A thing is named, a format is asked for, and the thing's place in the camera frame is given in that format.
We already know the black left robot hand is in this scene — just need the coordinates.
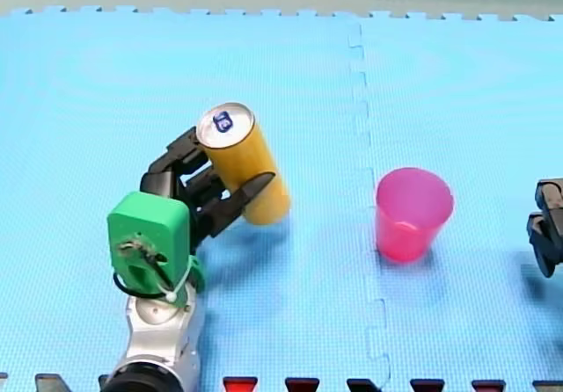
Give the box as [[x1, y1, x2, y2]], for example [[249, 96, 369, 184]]
[[139, 126, 278, 256]]

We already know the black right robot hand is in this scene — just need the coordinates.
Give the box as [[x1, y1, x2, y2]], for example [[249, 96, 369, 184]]
[[527, 178, 563, 278]]

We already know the yellow drink can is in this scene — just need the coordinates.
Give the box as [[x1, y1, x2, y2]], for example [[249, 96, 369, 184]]
[[195, 102, 292, 226]]

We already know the pink plastic cup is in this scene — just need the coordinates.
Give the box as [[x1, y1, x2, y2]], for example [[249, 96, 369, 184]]
[[375, 167, 456, 264]]

